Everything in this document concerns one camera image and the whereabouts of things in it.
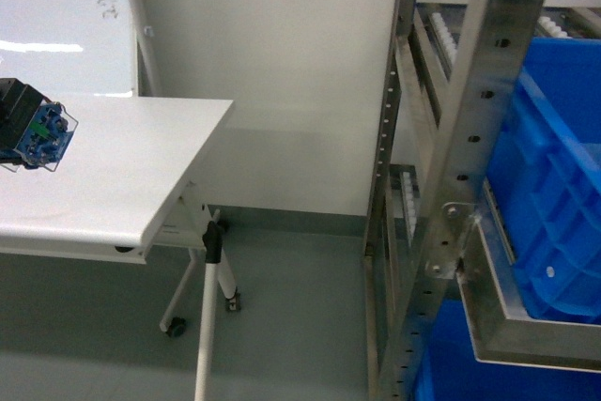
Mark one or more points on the white folding table frame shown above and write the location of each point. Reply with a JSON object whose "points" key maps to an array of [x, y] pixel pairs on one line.
{"points": [[198, 229]]}

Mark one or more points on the white whiteboard panel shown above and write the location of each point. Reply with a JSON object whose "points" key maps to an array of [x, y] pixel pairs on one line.
{"points": [[95, 47]]}

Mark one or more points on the yellow mushroom push button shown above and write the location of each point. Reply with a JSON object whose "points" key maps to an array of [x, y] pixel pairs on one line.
{"points": [[35, 131]]}

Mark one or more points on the blue plastic crate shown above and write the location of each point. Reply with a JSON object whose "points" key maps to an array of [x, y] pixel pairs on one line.
{"points": [[450, 371], [545, 177]]}

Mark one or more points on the steel flow rack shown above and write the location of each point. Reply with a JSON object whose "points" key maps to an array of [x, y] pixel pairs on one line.
{"points": [[458, 235]]}

